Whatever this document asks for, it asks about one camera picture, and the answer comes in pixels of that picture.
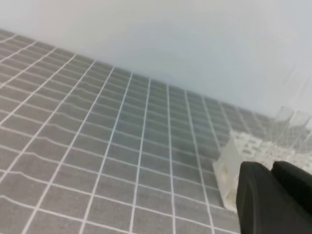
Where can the test tube in rack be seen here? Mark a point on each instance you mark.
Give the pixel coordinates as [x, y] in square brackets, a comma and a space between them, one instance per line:
[298, 129]

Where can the white test tube rack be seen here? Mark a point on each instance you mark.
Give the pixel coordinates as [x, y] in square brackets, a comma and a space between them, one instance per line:
[245, 147]

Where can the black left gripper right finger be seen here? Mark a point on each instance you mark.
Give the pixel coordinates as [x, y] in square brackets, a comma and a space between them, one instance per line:
[297, 183]

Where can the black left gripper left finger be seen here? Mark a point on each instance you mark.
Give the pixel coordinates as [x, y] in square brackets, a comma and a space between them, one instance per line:
[265, 207]

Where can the grey checked tablecloth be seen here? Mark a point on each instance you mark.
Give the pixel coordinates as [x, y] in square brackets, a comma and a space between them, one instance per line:
[87, 148]

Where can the clear glass test tube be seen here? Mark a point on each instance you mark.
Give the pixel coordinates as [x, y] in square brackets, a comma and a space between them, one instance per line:
[279, 124]

